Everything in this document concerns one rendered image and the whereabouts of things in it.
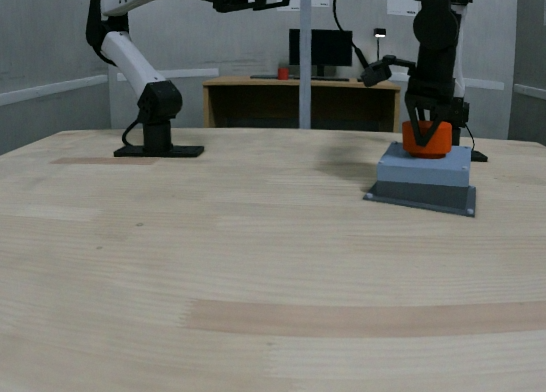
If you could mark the orange-red cylinder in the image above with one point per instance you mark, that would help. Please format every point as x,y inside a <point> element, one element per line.
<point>439,144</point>

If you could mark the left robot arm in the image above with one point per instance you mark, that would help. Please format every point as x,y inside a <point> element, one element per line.
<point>435,27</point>

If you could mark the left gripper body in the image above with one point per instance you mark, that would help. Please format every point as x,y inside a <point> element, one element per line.
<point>434,70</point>

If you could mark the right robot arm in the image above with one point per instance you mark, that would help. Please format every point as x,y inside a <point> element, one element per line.
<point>160,99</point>

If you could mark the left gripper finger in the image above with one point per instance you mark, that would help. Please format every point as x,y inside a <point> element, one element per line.
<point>441,109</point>
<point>421,113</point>

